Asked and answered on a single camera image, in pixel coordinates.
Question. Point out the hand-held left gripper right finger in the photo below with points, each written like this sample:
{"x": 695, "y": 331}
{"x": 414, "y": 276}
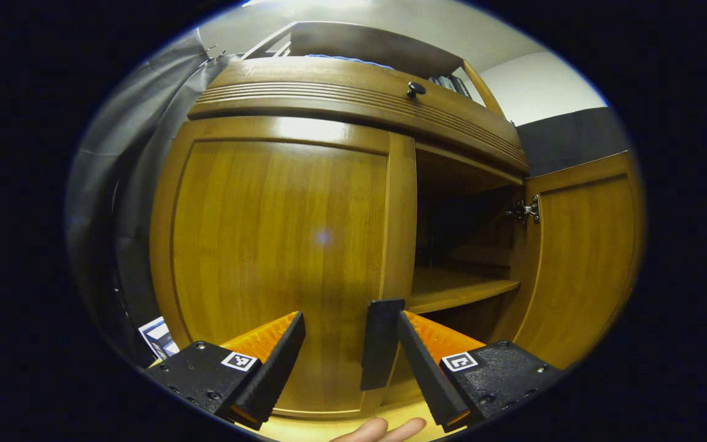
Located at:
{"x": 424, "y": 374}

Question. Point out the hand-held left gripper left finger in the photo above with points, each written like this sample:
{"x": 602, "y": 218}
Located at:
{"x": 277, "y": 368}

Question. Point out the wooden shoe cabinet door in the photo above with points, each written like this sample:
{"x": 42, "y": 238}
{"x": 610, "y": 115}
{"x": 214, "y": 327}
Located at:
{"x": 267, "y": 245}
{"x": 580, "y": 264}

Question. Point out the wooden double-door shoe cabinet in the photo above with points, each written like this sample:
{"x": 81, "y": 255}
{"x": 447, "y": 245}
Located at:
{"x": 378, "y": 46}

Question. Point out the metal door hinge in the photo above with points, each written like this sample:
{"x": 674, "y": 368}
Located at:
{"x": 528, "y": 210}

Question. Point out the wooden inner shelf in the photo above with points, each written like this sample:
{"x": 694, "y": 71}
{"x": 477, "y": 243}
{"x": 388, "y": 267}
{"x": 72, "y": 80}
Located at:
{"x": 458, "y": 288}

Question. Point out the blue book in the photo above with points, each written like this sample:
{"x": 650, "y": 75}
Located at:
{"x": 169, "y": 347}

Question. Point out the white book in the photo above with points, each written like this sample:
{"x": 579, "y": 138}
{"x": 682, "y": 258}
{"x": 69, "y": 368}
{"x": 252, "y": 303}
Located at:
{"x": 156, "y": 334}

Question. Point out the black drawer knob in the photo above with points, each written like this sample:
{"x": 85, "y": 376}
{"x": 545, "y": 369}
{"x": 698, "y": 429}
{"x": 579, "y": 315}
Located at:
{"x": 416, "y": 89}

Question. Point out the dark spine book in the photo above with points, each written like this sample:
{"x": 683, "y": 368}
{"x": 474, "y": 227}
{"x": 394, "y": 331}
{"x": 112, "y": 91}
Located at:
{"x": 461, "y": 86}

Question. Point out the wooden ribbed drawer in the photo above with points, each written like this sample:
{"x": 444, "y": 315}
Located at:
{"x": 329, "y": 77}

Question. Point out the blue cloth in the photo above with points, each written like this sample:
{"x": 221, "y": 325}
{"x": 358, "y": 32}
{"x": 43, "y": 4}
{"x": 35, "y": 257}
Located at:
{"x": 341, "y": 58}

